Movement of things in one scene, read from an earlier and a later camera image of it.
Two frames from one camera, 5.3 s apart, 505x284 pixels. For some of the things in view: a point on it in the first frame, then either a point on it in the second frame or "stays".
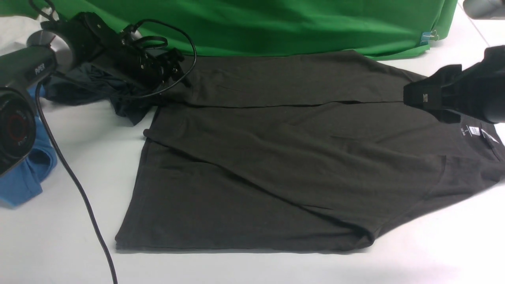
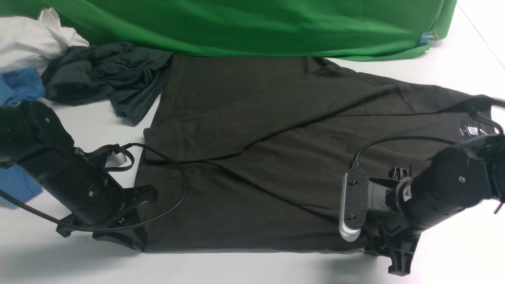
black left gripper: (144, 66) to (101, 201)
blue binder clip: (426, 36) stays
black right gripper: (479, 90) to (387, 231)
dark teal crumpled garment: (85, 84) stays
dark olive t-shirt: (295, 150) stays
